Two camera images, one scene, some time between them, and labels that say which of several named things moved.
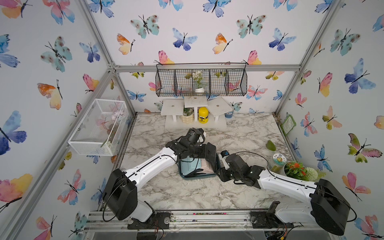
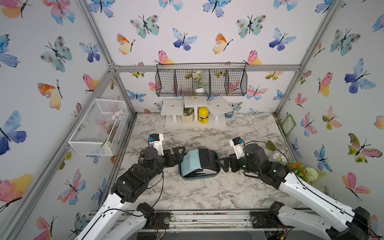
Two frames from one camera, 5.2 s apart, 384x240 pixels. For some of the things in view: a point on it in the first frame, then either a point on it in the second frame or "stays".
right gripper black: (221, 175) → (226, 163)
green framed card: (288, 124) stays
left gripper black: (202, 151) → (172, 162)
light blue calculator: (188, 165) stays
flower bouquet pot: (297, 171) stays
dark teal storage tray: (201, 177) stays
